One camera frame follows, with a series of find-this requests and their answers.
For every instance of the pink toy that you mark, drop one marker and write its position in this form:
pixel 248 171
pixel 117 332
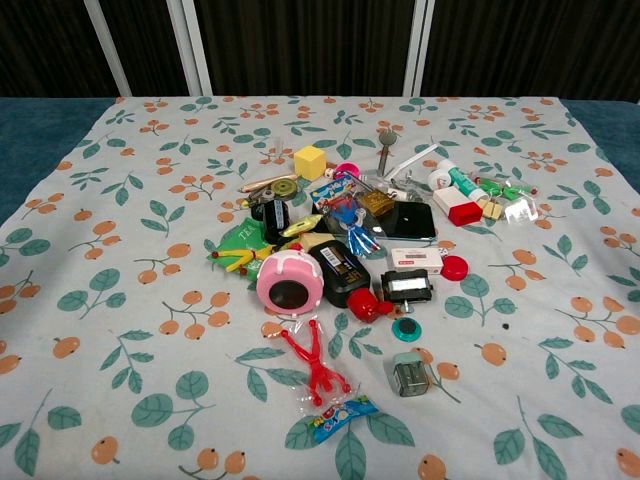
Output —
pixel 290 280

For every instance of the red white candy wrapper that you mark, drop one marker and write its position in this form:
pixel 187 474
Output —
pixel 320 365

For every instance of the white metal frame post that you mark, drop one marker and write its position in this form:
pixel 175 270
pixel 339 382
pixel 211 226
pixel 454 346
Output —
pixel 417 45
pixel 107 45
pixel 192 45

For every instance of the black thread spool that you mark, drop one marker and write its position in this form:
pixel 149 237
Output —
pixel 276 220

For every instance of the gold padlock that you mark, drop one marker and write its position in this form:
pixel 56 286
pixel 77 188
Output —
pixel 378 202

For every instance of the black smartphone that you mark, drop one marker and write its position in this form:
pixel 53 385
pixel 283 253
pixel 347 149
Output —
pixel 407 220

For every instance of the yellow foam cube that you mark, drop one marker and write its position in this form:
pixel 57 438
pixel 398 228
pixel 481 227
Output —
pixel 309 162

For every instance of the white box with red cap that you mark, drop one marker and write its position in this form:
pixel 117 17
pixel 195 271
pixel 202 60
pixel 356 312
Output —
pixel 457 205

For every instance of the green pen set packet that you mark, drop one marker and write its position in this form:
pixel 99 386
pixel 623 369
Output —
pixel 507 189

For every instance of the white round cap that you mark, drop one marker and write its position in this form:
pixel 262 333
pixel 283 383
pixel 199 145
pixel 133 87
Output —
pixel 441 179

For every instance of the green tea packet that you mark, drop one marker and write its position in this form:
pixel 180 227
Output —
pixel 240 235

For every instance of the teal round magnet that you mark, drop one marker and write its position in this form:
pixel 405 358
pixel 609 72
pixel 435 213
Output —
pixel 407 330

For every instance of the teal velvet table cover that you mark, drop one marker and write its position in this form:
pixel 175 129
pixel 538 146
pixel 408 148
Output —
pixel 35 145

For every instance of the cream wedge eraser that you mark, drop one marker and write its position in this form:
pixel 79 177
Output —
pixel 320 241

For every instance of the blue candy wrapper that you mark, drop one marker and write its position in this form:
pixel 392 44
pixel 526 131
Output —
pixel 342 417

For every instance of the small clear cup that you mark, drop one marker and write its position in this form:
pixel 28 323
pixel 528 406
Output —
pixel 278 145

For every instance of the green white tube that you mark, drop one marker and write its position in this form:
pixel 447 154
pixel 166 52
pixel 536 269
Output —
pixel 462 181

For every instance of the red bottle cap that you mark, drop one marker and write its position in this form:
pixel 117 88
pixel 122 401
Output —
pixel 365 305

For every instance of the small white labelled box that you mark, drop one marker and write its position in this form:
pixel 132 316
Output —
pixel 415 259

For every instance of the wooden stick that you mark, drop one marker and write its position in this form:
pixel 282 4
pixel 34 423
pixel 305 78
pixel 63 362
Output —
pixel 265 183

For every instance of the white flat strip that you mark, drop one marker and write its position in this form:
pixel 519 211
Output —
pixel 415 161

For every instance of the yellow snack packet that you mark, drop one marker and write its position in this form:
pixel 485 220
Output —
pixel 300 226

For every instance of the green pencil sharpener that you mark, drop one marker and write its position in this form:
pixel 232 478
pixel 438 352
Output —
pixel 411 375

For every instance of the small white dice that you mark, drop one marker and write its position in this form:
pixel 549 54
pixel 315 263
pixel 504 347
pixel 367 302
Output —
pixel 325 173

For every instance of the floral print tablecloth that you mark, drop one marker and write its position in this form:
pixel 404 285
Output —
pixel 150 300

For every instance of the green black wheel disc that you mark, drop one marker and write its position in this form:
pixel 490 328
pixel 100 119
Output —
pixel 281 190

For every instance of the red round disc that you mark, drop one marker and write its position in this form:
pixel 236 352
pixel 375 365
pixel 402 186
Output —
pixel 455 267

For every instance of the black stamp device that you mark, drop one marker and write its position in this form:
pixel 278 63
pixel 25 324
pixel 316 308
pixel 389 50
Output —
pixel 406 286

